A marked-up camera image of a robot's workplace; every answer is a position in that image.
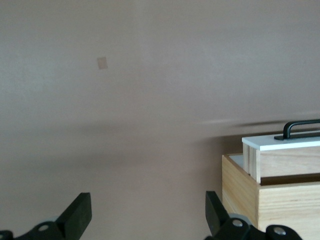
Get tan tape patch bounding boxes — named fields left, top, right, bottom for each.
left=96, top=56, right=109, bottom=71

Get light wooden drawer cabinet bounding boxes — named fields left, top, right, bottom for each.
left=221, top=153, right=320, bottom=240

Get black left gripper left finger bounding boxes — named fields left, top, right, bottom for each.
left=0, top=192, right=93, bottom=240

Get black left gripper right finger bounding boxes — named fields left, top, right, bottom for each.
left=204, top=190, right=304, bottom=240

